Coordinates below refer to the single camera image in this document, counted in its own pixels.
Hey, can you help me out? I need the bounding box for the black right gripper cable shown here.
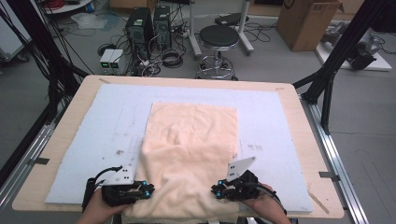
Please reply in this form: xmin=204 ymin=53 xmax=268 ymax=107
xmin=257 ymin=182 xmax=288 ymax=217

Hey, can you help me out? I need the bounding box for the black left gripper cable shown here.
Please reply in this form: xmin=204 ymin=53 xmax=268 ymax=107
xmin=81 ymin=166 xmax=123 ymax=213

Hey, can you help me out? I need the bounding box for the person's left hand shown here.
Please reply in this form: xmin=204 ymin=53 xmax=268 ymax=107
xmin=85 ymin=189 xmax=129 ymax=220

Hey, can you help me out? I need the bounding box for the thin wooden stick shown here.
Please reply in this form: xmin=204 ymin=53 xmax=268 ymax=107
xmin=307 ymin=189 xmax=331 ymax=216

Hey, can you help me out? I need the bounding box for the white stand leg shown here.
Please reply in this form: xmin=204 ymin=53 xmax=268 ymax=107
xmin=188 ymin=0 xmax=204 ymax=60
xmin=237 ymin=0 xmax=255 ymax=56

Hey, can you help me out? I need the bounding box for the black metal frame stand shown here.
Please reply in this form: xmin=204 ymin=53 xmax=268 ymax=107
xmin=292 ymin=0 xmax=394 ymax=135
xmin=0 ymin=0 xmax=90 ymax=125

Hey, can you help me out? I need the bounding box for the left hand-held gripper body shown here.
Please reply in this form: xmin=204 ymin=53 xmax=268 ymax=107
xmin=101 ymin=164 xmax=144 ymax=208

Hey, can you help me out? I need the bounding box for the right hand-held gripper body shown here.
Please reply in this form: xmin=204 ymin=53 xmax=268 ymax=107
xmin=222 ymin=156 xmax=262 ymax=202

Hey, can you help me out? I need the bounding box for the black computer tower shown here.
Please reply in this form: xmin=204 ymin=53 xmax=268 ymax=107
xmin=125 ymin=7 xmax=154 ymax=60
xmin=152 ymin=5 xmax=173 ymax=50

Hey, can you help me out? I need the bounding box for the white board with grey device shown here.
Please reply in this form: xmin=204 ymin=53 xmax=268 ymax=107
xmin=315 ymin=21 xmax=393 ymax=73

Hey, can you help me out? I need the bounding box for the white power supply box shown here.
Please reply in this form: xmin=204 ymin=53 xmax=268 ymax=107
xmin=108 ymin=49 xmax=125 ymax=71
xmin=99 ymin=49 xmax=115 ymax=71

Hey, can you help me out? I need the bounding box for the black tape strip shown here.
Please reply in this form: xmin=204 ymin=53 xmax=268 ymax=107
xmin=318 ymin=171 xmax=341 ymax=182
xmin=27 ymin=157 xmax=50 ymax=166

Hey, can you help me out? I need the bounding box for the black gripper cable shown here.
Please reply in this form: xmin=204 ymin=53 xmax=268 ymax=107
xmin=257 ymin=182 xmax=288 ymax=217
xmin=81 ymin=166 xmax=123 ymax=213

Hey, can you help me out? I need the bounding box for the black round stool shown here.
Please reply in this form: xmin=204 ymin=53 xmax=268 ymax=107
xmin=195 ymin=24 xmax=241 ymax=81

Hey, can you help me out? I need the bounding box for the person's right hand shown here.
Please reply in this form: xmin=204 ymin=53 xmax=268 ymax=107
xmin=242 ymin=184 xmax=283 ymax=218

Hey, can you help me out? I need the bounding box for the brown cardboard box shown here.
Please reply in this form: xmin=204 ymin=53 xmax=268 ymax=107
xmin=276 ymin=0 xmax=343 ymax=52

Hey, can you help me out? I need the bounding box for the silver table rail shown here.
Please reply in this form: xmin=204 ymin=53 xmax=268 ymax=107
xmin=0 ymin=123 xmax=55 ymax=216
xmin=299 ymin=94 xmax=371 ymax=224

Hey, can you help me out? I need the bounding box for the clear plastic bag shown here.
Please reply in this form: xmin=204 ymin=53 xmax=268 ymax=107
xmin=70 ymin=12 xmax=108 ymax=31

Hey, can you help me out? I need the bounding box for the cream terry towel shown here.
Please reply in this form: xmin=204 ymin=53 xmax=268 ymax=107
xmin=121 ymin=102 xmax=241 ymax=224

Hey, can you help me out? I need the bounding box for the coil of black cables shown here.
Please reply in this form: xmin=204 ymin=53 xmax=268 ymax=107
xmin=161 ymin=49 xmax=185 ymax=69

